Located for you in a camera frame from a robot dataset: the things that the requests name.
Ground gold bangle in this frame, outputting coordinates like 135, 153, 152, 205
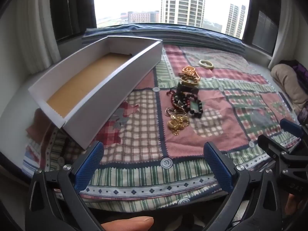
181, 78, 200, 87

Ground blue striped bedding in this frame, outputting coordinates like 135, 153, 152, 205
82, 23, 251, 53

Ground gold chain necklace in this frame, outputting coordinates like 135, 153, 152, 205
168, 114, 189, 135

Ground tall high-rise building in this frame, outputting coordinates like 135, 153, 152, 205
161, 0, 206, 27

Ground patchwork plaid blanket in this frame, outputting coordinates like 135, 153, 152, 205
22, 42, 301, 213

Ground beige pillow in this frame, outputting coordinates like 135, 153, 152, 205
271, 64, 308, 109

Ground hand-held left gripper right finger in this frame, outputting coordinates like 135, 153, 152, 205
203, 141, 288, 231

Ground purple cloth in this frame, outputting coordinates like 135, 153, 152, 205
290, 61, 308, 83

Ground person's right hand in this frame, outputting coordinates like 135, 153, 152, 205
285, 192, 303, 214

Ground white curtain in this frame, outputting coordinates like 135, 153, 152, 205
267, 10, 297, 71
13, 0, 63, 75

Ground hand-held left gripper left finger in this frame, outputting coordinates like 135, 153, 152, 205
25, 141, 105, 231

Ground dark window panel with blinds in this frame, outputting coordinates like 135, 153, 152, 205
243, 0, 282, 56
49, 0, 97, 42

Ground black wide bracelet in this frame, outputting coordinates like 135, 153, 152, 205
177, 82, 199, 97

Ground twin tower building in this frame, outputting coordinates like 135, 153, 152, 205
225, 3, 246, 38

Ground amber bead bracelet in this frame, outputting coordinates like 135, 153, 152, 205
178, 67, 201, 80

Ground silver thin bracelet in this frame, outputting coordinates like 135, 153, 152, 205
165, 108, 186, 117

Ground low city buildings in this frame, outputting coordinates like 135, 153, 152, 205
120, 11, 160, 24

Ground person's left hand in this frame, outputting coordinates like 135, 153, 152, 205
100, 216, 154, 231

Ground dark bead bracelet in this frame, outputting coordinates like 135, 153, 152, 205
185, 98, 204, 119

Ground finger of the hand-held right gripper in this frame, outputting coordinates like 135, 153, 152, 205
280, 119, 308, 140
257, 134, 290, 158

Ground red bead string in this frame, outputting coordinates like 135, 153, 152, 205
167, 89, 184, 109

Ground white cardboard box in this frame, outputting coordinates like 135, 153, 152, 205
28, 36, 162, 150

